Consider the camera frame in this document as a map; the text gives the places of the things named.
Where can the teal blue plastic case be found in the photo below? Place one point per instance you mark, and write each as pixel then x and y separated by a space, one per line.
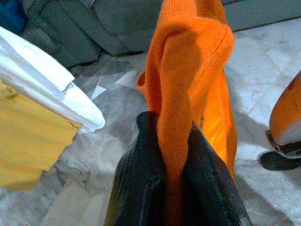
pixel 10 14

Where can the yellow t-shirt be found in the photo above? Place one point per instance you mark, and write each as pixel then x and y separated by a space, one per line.
pixel 30 141

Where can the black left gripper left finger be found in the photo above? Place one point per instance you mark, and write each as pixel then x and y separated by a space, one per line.
pixel 138 179

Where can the orange t-shirt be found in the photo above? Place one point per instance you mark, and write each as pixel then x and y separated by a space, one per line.
pixel 183 58

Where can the grey-green leather sofa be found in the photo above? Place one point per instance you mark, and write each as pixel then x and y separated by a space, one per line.
pixel 105 23

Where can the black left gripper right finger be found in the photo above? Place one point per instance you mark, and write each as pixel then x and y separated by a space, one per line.
pixel 209 188

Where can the white t-shirt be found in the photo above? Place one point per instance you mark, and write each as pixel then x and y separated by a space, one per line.
pixel 47 77

